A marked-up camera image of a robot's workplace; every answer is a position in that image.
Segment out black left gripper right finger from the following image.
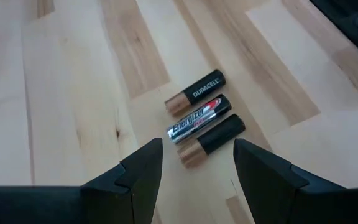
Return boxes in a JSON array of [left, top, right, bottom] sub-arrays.
[[232, 138, 348, 224]]

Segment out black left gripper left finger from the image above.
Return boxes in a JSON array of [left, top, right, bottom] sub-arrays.
[[81, 137, 164, 224]]

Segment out black copper Duracell AA battery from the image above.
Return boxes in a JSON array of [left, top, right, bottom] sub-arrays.
[[164, 68, 227, 118], [177, 113, 246, 169]]

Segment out silver black Energizer AA battery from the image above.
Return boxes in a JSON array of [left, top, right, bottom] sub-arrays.
[[166, 93, 232, 145]]

